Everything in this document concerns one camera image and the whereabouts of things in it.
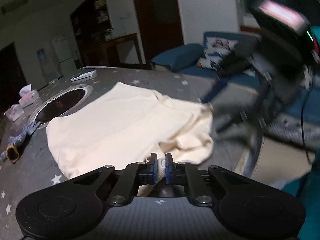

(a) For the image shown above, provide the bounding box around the black cable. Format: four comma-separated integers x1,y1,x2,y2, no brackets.
300,90,316,166

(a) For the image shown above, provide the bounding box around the dark wooden side table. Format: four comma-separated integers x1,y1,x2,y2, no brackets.
83,33,143,67

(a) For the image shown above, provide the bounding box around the open white tissue pack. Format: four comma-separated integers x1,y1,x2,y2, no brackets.
19,84,33,97

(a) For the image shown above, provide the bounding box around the pink white tissue box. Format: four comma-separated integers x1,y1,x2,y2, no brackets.
5,105,24,121
18,91,39,106

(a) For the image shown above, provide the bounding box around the blue sofa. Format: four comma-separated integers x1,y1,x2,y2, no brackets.
150,31,320,240

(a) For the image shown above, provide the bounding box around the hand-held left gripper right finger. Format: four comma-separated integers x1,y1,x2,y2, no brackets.
165,153,248,207

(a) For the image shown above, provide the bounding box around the white refrigerator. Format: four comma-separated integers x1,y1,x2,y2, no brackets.
51,33,76,72

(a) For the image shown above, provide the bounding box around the blue knit work glove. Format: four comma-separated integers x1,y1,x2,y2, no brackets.
0,120,41,164

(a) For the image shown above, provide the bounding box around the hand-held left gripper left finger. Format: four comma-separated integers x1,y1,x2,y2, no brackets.
72,152,158,207

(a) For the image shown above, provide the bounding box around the wooden shelf cabinet with boxes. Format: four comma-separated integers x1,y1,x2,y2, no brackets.
70,0,113,63

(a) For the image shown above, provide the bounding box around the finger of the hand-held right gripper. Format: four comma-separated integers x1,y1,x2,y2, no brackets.
214,97,265,133
201,39,263,104

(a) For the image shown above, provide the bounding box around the cream fleece garment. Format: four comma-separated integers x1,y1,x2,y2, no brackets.
46,82,214,197

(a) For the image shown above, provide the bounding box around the dark wooden entrance door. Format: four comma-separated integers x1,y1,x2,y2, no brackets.
0,42,27,111

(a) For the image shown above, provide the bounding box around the round black induction cooktop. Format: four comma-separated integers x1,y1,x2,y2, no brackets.
30,84,94,124

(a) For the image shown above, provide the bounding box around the patterned sofa pillow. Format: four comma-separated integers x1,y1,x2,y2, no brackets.
200,37,239,69

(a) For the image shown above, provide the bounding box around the blue water bottle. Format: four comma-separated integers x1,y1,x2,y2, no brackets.
37,48,48,64

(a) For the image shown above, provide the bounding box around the wooden door with glass pane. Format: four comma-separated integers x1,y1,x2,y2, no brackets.
130,0,186,64

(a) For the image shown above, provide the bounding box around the white power strip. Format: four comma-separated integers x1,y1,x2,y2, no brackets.
70,70,98,82

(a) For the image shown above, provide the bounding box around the white water dispenser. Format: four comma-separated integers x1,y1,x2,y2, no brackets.
41,62,63,83

